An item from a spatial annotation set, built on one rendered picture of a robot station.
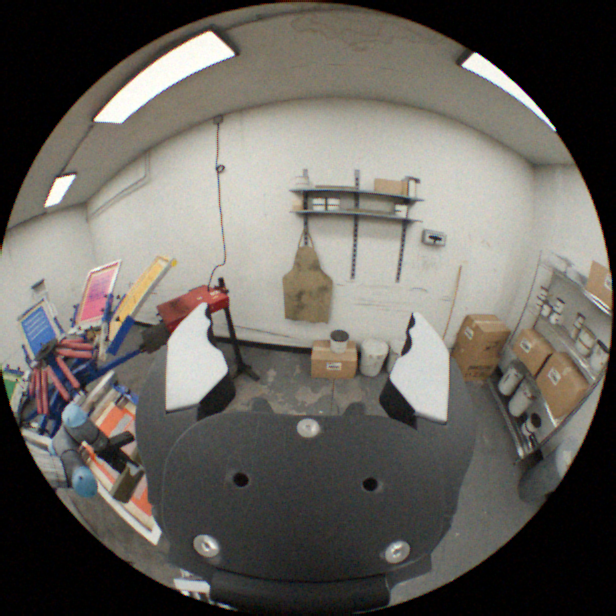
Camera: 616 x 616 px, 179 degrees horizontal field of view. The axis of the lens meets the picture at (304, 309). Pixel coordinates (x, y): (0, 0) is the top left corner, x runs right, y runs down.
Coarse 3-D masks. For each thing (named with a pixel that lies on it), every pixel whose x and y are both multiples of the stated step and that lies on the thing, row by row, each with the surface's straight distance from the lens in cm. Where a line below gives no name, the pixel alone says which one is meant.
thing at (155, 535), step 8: (112, 392) 145; (104, 400) 146; (112, 400) 146; (96, 408) 147; (104, 408) 145; (96, 416) 145; (104, 488) 118; (104, 496) 116; (112, 504) 111; (120, 504) 111; (120, 512) 108; (128, 512) 106; (128, 520) 104; (136, 520) 102; (136, 528) 102; (144, 528) 99; (152, 536) 97; (160, 536) 95; (160, 544) 98
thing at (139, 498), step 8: (88, 448) 140; (96, 464) 130; (104, 464) 125; (104, 472) 124; (112, 472) 120; (112, 480) 118; (144, 480) 105; (144, 488) 104; (136, 496) 106; (144, 496) 104; (136, 504) 106; (144, 504) 103; (144, 512) 103
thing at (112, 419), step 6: (114, 408) 140; (108, 414) 141; (114, 414) 137; (120, 414) 134; (132, 414) 127; (108, 420) 138; (114, 420) 134; (132, 420) 125; (102, 426) 139; (108, 426) 135; (114, 426) 132; (126, 426) 125; (132, 426) 122; (108, 432) 133; (132, 432) 120; (132, 444) 116; (126, 450) 118; (132, 450) 115
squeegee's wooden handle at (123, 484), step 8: (136, 448) 87; (136, 456) 86; (128, 472) 87; (120, 480) 87; (128, 480) 89; (112, 488) 89; (120, 488) 88; (128, 488) 91; (112, 496) 89; (120, 496) 90
